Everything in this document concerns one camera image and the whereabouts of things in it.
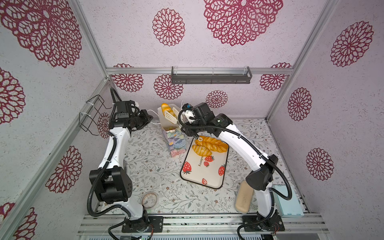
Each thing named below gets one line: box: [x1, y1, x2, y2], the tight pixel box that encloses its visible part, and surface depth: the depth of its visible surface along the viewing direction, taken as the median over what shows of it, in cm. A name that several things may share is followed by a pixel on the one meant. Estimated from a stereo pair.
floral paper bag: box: [157, 106, 187, 158], surface depth 90 cm
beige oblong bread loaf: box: [235, 180, 254, 214], surface depth 78 cm
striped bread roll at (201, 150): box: [192, 144, 212, 157], surface depth 100 cm
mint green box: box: [273, 184, 305, 218], surface depth 78 cm
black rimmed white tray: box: [180, 137, 230, 190], surface depth 96 cm
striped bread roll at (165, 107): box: [161, 103, 177, 118], surface depth 83 cm
